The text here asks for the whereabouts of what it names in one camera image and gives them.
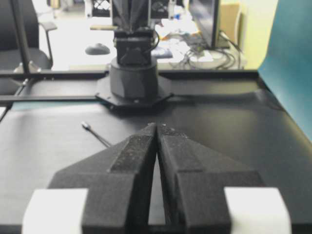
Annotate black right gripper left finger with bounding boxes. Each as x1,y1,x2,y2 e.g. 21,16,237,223
48,123,156,233

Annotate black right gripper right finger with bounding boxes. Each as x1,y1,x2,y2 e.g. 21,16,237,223
157,124,264,228

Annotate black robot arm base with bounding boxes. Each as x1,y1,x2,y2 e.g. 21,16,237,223
95,0,173,108

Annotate black computer mouse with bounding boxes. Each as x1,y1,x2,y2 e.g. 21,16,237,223
85,43,110,55

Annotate teal backdrop sheet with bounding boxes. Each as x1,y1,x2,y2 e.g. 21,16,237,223
258,0,312,139

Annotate black computer monitor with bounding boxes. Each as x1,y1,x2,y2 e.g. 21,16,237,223
189,0,230,49

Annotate black office chair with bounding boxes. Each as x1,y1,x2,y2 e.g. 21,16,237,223
0,0,57,95

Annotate black aluminium frame rail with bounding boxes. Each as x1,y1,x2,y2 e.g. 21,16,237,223
0,70,261,109

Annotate tangled desk cables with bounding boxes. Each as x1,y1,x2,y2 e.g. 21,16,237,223
170,31,244,70

